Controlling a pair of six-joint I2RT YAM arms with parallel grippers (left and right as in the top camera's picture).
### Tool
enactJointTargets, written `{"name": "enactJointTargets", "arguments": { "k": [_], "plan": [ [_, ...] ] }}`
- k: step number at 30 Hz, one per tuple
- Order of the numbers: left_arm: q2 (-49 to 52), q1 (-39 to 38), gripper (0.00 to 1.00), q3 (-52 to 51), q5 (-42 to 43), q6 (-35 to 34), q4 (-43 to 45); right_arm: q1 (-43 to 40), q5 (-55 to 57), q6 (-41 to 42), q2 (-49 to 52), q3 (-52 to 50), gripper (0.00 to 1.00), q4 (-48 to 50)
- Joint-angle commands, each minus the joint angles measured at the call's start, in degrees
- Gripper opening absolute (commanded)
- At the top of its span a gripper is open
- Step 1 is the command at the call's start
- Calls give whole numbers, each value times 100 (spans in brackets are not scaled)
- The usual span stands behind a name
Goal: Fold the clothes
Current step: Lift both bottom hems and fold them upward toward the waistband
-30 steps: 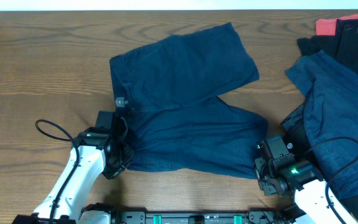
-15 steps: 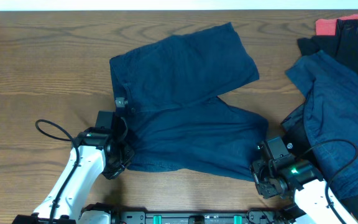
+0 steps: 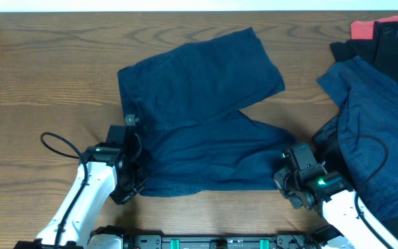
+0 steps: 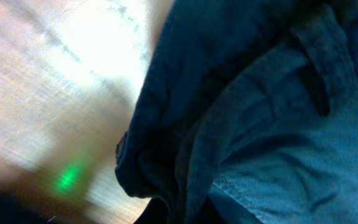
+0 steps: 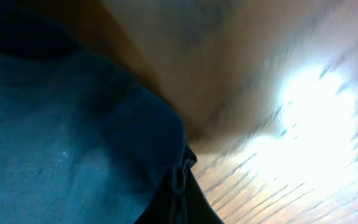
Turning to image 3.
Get navy blue shorts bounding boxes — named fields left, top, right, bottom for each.
left=117, top=28, right=296, bottom=197

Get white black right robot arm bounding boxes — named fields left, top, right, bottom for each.
left=272, top=163, right=398, bottom=249

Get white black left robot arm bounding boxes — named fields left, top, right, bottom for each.
left=14, top=133, right=149, bottom=249

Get dark blue garment in pile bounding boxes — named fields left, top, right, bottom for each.
left=317, top=57, right=398, bottom=221

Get black garment with logo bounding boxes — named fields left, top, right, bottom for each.
left=313, top=22, right=398, bottom=239

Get red garment in pile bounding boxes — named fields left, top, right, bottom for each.
left=350, top=15, right=398, bottom=40

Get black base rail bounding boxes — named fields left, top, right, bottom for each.
left=87, top=225, right=349, bottom=249

